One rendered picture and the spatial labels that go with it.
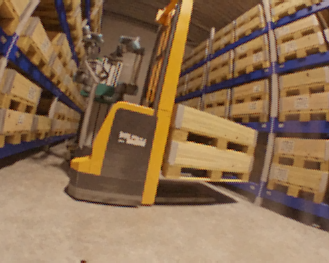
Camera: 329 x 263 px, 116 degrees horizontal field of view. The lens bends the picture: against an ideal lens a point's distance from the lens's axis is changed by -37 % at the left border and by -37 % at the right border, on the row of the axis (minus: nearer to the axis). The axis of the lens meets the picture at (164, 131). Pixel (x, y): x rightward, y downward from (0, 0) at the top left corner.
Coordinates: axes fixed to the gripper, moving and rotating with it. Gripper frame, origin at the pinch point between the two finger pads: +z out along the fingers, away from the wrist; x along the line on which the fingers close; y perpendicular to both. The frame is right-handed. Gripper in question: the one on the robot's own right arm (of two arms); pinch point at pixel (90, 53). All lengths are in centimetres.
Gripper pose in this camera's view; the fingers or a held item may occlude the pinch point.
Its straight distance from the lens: 195.0
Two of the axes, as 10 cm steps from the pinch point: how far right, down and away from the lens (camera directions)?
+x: -9.4, 1.1, 3.3
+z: 2.3, 9.2, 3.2
